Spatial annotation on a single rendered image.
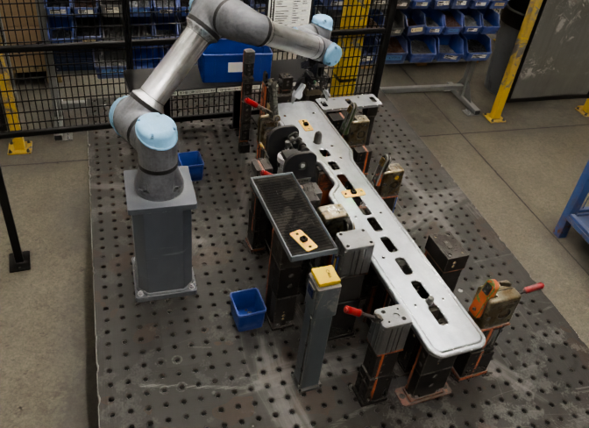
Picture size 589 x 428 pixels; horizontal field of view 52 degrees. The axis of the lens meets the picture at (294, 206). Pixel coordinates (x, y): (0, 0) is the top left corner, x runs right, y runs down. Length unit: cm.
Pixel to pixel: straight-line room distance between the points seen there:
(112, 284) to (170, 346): 34
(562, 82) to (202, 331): 396
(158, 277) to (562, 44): 383
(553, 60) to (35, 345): 407
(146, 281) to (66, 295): 113
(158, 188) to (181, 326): 48
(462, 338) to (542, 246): 220
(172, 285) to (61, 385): 90
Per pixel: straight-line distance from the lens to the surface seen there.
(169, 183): 183
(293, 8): 284
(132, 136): 182
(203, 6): 188
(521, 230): 394
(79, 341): 294
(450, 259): 192
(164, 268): 202
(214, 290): 212
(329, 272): 157
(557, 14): 491
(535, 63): 501
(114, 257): 227
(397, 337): 167
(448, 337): 173
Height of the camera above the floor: 225
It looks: 38 degrees down
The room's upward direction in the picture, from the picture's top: 7 degrees clockwise
